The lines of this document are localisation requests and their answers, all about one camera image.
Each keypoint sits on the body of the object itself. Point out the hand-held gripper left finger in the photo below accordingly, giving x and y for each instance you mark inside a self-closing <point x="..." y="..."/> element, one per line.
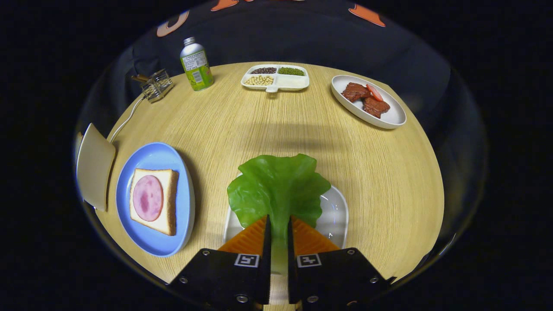
<point x="267" y="276"/>

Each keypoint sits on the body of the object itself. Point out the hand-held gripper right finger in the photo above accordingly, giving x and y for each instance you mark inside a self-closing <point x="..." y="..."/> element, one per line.
<point x="292" y="268"/>

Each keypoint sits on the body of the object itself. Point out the green lettuce leaf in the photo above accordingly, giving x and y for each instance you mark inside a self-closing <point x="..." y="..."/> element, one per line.
<point x="276" y="190"/>

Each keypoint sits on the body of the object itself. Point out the white square plate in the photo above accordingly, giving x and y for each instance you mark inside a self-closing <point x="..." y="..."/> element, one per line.
<point x="333" y="211"/>

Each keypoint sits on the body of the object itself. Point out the white bread slice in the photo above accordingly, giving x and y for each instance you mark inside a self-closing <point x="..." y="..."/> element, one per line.
<point x="169" y="207"/>

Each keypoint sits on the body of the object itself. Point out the pink ham slice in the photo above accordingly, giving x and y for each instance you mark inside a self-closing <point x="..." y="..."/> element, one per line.
<point x="148" y="198"/>

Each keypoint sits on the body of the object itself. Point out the blue plate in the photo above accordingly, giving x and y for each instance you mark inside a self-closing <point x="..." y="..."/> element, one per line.
<point x="155" y="155"/>

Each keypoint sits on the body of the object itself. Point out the brown meat slice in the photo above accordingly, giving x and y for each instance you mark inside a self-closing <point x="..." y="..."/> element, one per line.
<point x="376" y="107"/>
<point x="354" y="92"/>

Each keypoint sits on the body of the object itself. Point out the white oval plate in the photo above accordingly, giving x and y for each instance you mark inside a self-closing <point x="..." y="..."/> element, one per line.
<point x="393" y="116"/>

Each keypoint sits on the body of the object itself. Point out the white divided dish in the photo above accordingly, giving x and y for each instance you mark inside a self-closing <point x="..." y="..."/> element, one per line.
<point x="293" y="82"/>

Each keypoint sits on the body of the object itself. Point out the pile of yellow soybeans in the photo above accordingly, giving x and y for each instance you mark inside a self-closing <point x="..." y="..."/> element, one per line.
<point x="259" y="80"/>

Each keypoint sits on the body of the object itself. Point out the red vegetable slice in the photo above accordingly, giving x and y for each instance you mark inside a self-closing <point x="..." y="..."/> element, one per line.
<point x="374" y="92"/>

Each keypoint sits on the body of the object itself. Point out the pile of green beans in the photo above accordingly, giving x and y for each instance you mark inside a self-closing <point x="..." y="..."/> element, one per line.
<point x="291" y="71"/>

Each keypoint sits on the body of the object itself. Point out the pile of dark beans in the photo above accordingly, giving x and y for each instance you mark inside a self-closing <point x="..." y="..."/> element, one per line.
<point x="263" y="70"/>

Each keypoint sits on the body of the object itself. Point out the white toaster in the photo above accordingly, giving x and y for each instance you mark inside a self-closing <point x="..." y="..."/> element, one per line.
<point x="95" y="168"/>

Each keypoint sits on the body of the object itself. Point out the green and silver bottle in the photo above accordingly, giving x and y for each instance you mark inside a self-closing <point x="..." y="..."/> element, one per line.
<point x="196" y="69"/>

